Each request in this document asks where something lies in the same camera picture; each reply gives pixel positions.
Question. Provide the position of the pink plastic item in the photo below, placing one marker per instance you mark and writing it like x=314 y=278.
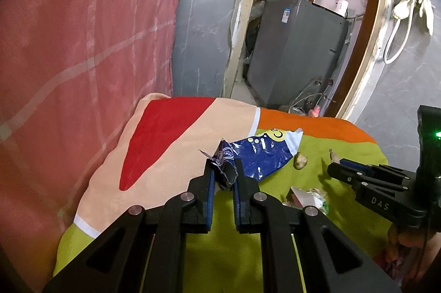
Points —
x=314 y=112

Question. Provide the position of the wooden door frame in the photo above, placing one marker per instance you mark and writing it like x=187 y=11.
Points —
x=241 y=20

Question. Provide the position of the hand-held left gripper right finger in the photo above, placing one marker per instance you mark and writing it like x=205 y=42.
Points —
x=238 y=196

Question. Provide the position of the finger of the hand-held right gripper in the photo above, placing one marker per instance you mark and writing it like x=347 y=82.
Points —
x=351 y=163
x=344 y=175

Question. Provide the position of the person's right hand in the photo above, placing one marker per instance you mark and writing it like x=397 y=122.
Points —
x=399 y=238

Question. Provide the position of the grey washing machine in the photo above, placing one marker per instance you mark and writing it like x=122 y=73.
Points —
x=293 y=51

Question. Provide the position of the white rubber gloves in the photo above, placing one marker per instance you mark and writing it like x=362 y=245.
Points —
x=427 y=8

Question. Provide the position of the pink plaid cloth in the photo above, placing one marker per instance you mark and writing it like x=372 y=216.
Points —
x=86 y=38

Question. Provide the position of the dark blue wrapper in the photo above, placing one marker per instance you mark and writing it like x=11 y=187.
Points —
x=224 y=170

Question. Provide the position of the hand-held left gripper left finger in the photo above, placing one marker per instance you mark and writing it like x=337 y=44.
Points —
x=209 y=196

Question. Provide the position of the white green paper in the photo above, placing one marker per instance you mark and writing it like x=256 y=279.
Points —
x=303 y=198

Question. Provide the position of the colourful patchwork blanket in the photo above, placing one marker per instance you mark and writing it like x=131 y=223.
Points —
x=172 y=141

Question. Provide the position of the blue snack bag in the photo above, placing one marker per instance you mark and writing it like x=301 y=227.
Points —
x=265 y=155

